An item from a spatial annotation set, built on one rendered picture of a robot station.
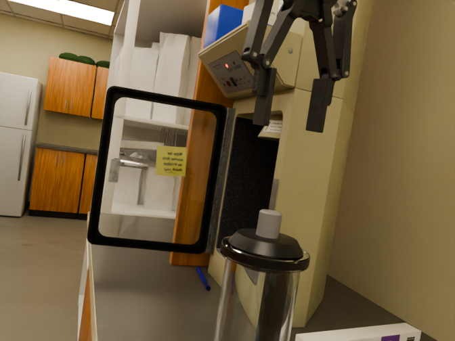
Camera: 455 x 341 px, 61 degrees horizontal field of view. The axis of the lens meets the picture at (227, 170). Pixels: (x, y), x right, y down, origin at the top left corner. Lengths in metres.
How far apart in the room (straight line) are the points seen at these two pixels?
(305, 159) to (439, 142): 0.40
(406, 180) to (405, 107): 0.20
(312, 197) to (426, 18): 0.62
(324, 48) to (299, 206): 0.35
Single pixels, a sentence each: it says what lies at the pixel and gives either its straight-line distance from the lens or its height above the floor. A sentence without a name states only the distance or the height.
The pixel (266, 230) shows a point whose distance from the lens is 0.47.
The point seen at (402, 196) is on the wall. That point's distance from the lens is 1.11.
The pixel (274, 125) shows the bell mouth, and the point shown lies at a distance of 0.86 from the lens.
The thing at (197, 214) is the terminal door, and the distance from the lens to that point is 1.03.
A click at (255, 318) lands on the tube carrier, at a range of 0.46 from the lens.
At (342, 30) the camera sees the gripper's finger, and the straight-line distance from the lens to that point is 0.55.
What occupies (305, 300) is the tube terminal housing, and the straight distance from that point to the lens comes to 0.85.
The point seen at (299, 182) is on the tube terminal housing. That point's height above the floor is 1.23.
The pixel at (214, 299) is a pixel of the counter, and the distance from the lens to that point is 0.92.
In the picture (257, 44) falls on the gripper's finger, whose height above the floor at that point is 1.40.
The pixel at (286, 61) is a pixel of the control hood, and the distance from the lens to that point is 0.76.
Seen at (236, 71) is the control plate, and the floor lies 1.45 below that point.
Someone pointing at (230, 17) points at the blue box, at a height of 1.58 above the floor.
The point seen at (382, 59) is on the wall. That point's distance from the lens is 1.28.
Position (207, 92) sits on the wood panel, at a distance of 1.08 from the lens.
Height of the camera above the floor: 1.28
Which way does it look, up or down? 3 degrees down
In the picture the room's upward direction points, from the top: 9 degrees clockwise
